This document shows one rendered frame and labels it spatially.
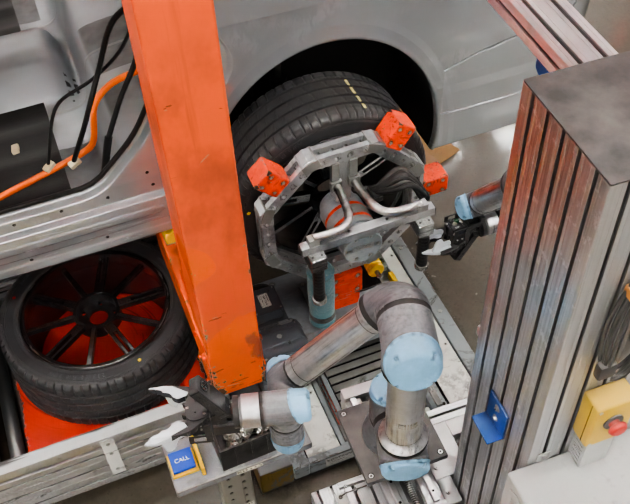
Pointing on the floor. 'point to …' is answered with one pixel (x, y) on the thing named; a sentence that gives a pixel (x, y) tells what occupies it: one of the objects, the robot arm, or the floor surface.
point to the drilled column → (238, 490)
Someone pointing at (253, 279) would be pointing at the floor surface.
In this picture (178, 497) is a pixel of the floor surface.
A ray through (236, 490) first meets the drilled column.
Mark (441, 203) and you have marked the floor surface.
